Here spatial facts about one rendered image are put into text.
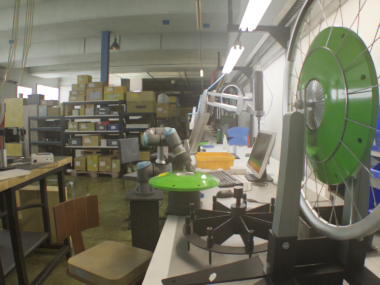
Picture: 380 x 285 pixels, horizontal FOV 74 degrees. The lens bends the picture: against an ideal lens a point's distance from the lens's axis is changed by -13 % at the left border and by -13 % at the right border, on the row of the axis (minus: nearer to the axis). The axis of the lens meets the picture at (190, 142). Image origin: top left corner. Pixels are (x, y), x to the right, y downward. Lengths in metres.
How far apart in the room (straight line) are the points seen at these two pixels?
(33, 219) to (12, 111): 5.41
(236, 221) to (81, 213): 1.01
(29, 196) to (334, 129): 2.86
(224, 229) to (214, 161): 1.52
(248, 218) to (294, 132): 0.43
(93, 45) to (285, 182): 10.27
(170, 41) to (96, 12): 3.66
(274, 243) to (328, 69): 0.35
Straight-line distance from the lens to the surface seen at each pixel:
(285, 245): 0.59
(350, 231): 0.52
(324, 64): 0.56
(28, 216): 3.15
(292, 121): 0.55
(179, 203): 1.24
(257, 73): 1.21
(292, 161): 0.56
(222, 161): 2.36
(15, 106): 8.17
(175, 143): 1.48
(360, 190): 0.64
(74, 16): 7.30
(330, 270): 0.70
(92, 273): 1.45
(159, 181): 1.21
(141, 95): 6.66
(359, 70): 0.49
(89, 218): 1.74
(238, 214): 0.92
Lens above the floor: 1.33
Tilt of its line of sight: 5 degrees down
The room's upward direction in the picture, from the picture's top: straight up
